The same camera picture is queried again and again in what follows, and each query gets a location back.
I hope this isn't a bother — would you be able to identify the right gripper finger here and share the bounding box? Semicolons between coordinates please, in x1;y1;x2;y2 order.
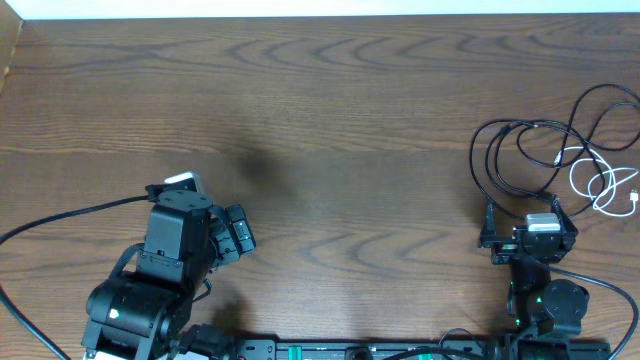
551;195;579;235
478;202;500;248

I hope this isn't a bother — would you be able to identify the long black usb cable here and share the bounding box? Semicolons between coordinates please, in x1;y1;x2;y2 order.
499;83;640;171

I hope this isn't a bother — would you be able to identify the white usb cable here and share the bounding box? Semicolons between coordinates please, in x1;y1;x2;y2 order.
552;145;640;219

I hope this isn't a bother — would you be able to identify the short black usb cable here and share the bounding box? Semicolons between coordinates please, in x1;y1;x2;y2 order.
468;118;609;222

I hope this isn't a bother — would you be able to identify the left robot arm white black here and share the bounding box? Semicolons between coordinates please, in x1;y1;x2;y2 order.
82;185;256;359

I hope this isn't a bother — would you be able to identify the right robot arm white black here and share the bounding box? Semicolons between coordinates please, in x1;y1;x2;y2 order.
479;199;590;360

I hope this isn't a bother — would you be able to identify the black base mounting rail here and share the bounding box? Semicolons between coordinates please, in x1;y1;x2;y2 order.
234;337;610;360

